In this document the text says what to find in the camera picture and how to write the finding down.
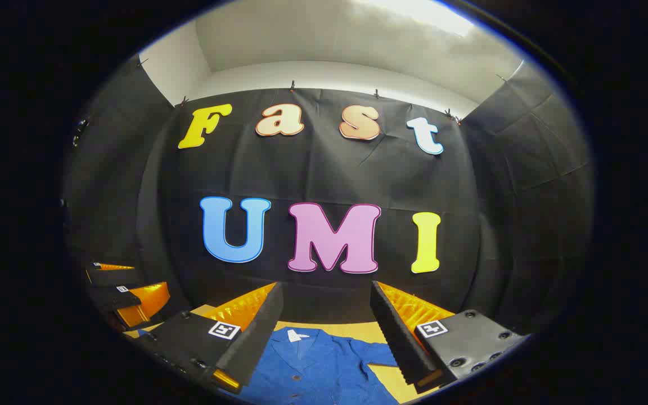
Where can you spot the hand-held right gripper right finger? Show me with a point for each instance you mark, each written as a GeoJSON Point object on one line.
{"type": "Point", "coordinates": [397, 343]}

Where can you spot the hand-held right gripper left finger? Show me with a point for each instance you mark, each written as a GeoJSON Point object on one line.
{"type": "Point", "coordinates": [256, 337]}

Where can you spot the black backdrop cloth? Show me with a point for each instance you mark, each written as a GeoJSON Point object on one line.
{"type": "Point", "coordinates": [329, 174]}

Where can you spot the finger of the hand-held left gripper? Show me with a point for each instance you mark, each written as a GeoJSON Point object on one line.
{"type": "Point", "coordinates": [113, 277]}
{"type": "Point", "coordinates": [118, 299]}

